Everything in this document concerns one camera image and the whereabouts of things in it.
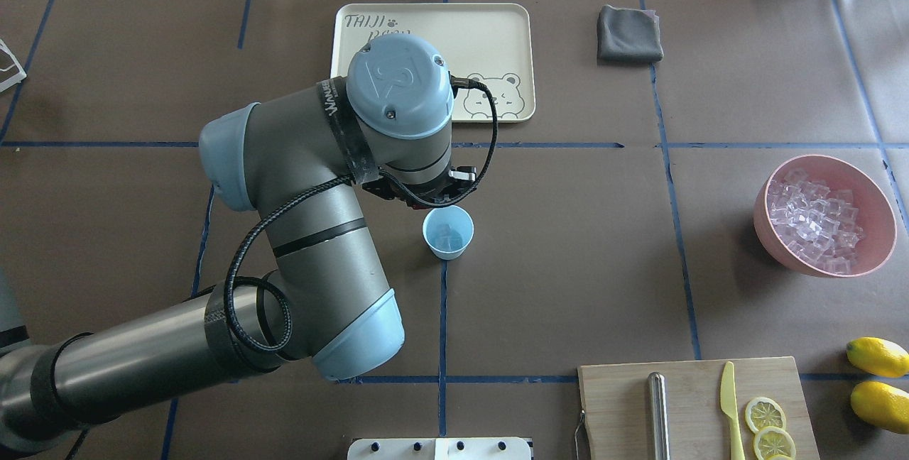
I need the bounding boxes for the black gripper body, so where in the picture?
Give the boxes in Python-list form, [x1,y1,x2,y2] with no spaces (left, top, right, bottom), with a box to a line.
[361,165,478,209]

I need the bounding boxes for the clear ice cubes pile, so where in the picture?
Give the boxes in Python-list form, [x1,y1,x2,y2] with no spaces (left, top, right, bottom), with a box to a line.
[766,167,866,275]

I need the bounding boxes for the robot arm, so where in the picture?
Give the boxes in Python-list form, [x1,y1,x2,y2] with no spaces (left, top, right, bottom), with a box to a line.
[2,33,496,459]

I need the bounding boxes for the light blue plastic cup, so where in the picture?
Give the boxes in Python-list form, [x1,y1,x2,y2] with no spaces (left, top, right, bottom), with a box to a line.
[422,205,474,261]

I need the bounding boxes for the cream bear serving tray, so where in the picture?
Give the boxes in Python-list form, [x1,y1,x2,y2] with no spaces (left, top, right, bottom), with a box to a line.
[330,3,536,123]

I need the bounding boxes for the grey folded cloth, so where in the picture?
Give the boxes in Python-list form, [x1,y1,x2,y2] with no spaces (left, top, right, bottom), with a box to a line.
[597,4,665,63]

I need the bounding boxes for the wooden cutting board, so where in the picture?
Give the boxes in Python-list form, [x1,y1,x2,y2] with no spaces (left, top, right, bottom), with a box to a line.
[578,356,820,459]

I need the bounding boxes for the yellow plastic knife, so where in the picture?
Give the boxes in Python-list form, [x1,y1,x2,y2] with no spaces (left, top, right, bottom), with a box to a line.
[719,361,746,460]

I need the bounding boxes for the pink bowl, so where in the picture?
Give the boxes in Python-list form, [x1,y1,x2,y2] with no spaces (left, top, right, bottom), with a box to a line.
[752,153,903,279]

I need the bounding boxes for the lemon slice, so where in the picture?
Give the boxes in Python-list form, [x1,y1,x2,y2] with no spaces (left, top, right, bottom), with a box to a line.
[752,427,798,459]
[744,396,787,434]

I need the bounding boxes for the yellow lemon upper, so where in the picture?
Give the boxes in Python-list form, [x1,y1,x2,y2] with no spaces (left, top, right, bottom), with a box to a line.
[845,336,908,378]

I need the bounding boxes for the yellow lemon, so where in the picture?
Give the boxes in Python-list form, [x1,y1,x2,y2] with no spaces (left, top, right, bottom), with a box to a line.
[849,381,908,434]
[845,336,908,378]

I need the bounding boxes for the yellow lemon lower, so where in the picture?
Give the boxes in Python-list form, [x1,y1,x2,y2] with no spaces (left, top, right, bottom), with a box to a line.
[849,381,908,434]

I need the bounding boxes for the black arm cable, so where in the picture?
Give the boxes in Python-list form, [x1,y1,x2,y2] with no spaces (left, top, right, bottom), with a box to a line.
[223,77,499,356]

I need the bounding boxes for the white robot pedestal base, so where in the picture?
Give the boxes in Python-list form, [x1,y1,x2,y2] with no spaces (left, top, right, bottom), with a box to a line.
[345,437,535,459]

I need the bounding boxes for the white wire cup rack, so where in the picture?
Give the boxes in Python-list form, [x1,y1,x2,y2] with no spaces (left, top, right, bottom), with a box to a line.
[0,39,27,92]

